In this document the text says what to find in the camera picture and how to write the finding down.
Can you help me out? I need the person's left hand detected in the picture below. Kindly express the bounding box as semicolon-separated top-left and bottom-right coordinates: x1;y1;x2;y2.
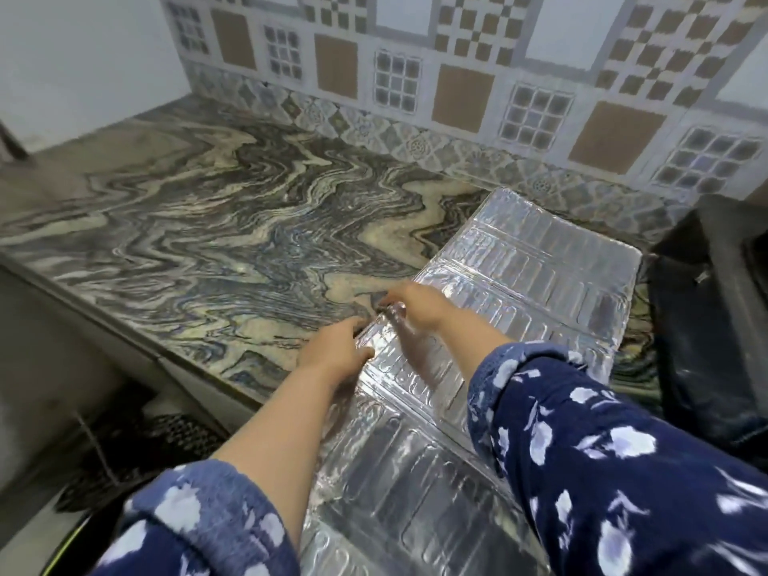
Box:
297;317;377;392

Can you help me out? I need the person's right hand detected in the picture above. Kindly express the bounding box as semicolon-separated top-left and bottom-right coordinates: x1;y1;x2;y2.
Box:
378;281;457;334

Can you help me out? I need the silver embossed foil splash guard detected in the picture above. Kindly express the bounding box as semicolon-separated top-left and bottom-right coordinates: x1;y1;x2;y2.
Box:
300;187;643;576

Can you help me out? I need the person's left forearm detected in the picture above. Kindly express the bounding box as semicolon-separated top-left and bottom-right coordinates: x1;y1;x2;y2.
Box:
96;364;361;576

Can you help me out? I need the person's right forearm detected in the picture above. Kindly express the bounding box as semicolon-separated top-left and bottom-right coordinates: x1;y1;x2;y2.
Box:
421;307;768;576

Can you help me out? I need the black mesh basket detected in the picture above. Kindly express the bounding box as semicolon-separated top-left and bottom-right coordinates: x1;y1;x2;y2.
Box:
54;412;227;516

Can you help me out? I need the black gas stove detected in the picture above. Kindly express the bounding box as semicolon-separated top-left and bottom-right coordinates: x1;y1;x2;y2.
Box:
647;194;768;452

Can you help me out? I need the black bin with green line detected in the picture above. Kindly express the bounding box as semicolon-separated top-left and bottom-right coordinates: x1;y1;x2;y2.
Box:
41;508;124;576

